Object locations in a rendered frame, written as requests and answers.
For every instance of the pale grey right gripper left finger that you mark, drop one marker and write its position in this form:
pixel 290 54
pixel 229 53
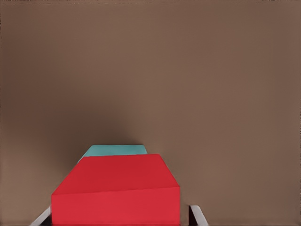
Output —
pixel 41 217

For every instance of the red wooden cube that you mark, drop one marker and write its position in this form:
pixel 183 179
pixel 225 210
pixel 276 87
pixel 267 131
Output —
pixel 115 190

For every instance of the blue wooden cube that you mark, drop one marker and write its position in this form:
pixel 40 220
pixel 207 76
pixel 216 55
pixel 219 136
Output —
pixel 115 150

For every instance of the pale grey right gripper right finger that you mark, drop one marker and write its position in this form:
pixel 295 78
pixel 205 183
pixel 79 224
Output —
pixel 197 215

